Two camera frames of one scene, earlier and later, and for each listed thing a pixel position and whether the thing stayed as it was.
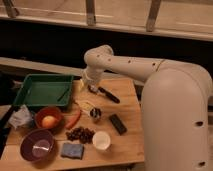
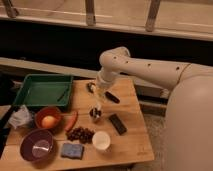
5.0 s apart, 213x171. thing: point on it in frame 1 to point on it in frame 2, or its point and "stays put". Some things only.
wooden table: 100,129 stays put
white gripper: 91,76 to 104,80
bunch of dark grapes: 83,135 stays put
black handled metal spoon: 102,91 stays put
